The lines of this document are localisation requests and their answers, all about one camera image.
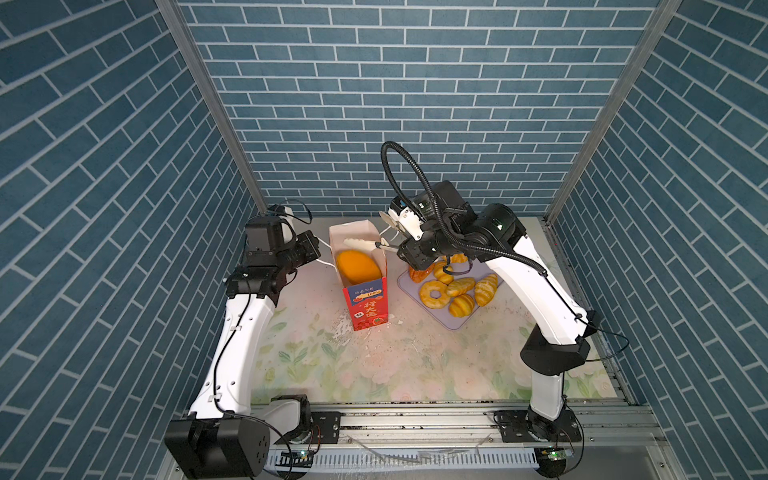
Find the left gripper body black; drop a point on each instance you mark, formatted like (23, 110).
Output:
(297, 253)

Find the round striped fake bun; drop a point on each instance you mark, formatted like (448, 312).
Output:
(462, 306)

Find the large ring-shaped fake bread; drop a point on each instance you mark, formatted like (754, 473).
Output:
(455, 258)

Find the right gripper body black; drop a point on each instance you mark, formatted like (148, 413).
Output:
(433, 243)

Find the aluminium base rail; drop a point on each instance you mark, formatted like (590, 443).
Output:
(589, 440)

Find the oval golden fake bread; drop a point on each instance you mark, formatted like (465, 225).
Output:
(356, 267)

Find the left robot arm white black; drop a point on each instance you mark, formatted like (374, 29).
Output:
(240, 348)

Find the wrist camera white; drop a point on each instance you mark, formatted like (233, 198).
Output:
(285, 213)
(405, 220)

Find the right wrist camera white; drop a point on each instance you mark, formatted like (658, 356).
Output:
(405, 220)

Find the lavender plastic tray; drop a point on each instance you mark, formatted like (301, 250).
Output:
(477, 271)

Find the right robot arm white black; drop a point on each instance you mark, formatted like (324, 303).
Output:
(439, 222)

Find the metal tongs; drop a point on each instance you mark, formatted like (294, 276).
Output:
(363, 235)

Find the brown fake croissant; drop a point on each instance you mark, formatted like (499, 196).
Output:
(418, 276)

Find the glazed fake donut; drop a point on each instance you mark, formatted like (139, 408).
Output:
(433, 295)

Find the small twisted fake bread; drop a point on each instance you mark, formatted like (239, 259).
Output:
(460, 286)

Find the long striped fake bread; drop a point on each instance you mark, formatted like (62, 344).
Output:
(486, 289)

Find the small striped fake bun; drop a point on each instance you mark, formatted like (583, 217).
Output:
(443, 273)

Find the red white paper bag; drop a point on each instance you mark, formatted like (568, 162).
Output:
(367, 303)

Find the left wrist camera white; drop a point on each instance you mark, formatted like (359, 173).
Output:
(285, 213)

